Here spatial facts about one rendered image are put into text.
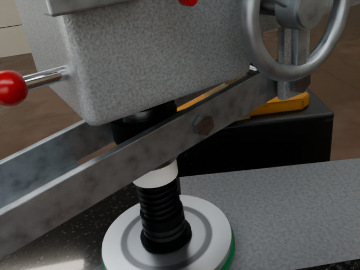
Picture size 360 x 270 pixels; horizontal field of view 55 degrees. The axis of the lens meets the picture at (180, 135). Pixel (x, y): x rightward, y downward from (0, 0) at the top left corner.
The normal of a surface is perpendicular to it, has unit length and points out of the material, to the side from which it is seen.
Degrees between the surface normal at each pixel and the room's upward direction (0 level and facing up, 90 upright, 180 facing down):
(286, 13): 96
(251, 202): 0
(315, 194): 0
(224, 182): 0
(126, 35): 90
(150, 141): 90
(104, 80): 90
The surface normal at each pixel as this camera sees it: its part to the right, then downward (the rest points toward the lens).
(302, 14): 0.53, 0.33
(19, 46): 0.13, 0.44
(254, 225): -0.12, -0.88
